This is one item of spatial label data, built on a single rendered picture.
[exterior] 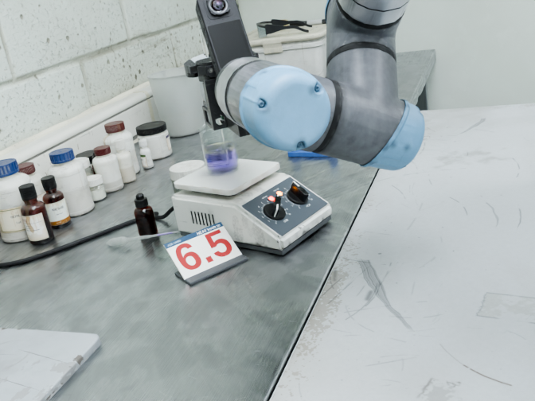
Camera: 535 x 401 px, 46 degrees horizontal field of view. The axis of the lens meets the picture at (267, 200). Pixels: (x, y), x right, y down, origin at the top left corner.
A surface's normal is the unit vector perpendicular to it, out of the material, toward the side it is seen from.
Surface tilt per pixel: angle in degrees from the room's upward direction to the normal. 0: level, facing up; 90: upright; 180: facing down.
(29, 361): 0
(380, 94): 53
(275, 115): 89
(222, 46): 61
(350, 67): 45
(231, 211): 90
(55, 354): 0
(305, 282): 0
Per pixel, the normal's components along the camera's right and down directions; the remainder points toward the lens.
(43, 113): 0.94, -0.02
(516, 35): -0.32, 0.39
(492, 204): -0.15, -0.92
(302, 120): 0.30, 0.29
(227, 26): 0.17, -0.18
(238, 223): -0.60, 0.37
